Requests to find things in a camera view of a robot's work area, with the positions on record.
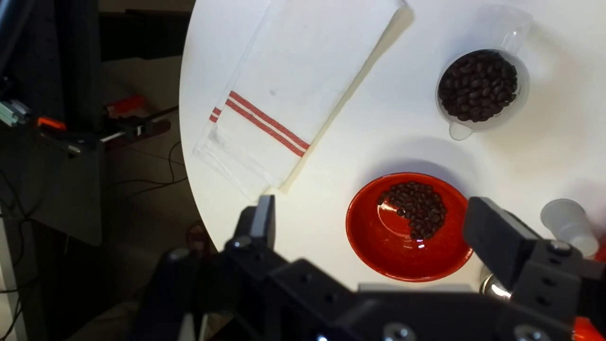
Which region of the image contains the black clamp with orange trigger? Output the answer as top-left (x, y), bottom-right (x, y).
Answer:
top-left (100, 94), bottom-right (174, 152)
top-left (30, 115), bottom-right (87, 158)

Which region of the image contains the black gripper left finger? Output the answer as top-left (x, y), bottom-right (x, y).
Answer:
top-left (229, 194), bottom-right (280, 255)

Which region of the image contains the dark coffee beans heap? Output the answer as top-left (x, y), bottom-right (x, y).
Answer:
top-left (437, 50), bottom-right (519, 124)
top-left (375, 181), bottom-right (449, 243)

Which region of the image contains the small grey shaker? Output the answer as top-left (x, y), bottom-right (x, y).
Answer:
top-left (540, 198), bottom-right (602, 260)

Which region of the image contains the red bowl with coffee beans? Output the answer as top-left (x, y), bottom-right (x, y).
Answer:
top-left (344, 171), bottom-right (475, 283)

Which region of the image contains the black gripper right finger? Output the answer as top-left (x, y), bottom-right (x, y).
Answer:
top-left (462, 196), bottom-right (585, 341)

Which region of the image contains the white towel with red stripes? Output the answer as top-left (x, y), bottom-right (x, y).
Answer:
top-left (193, 0), bottom-right (415, 196)

